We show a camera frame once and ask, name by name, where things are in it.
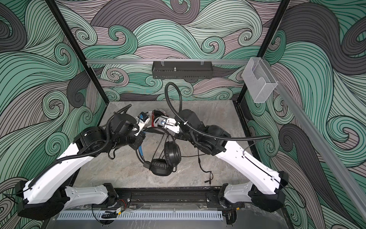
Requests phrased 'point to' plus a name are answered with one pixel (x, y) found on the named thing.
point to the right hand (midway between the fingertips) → (179, 119)
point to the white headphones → (156, 113)
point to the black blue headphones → (172, 157)
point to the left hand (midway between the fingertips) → (144, 133)
